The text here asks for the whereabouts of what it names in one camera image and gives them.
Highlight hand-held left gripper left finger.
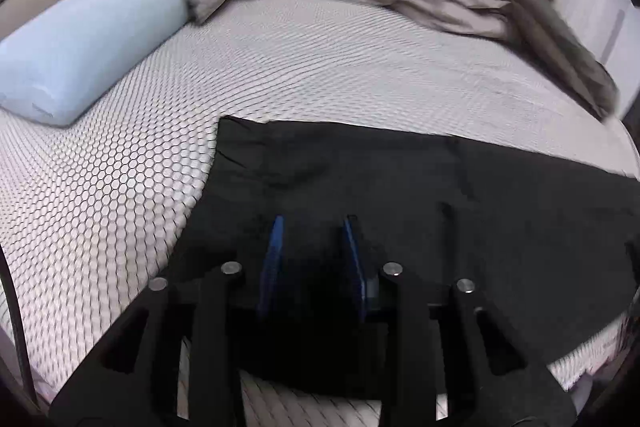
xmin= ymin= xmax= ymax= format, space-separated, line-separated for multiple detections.
xmin=47 ymin=214 xmax=286 ymax=427

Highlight black cable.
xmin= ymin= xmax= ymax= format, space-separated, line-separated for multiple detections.
xmin=0 ymin=237 xmax=38 ymax=408

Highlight light blue pillow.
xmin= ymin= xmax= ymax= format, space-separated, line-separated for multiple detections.
xmin=0 ymin=0 xmax=193 ymax=128

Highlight black pants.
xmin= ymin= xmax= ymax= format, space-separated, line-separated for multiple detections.
xmin=170 ymin=116 xmax=640 ymax=400

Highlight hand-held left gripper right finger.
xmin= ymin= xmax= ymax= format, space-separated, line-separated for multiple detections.
xmin=342 ymin=214 xmax=576 ymax=427

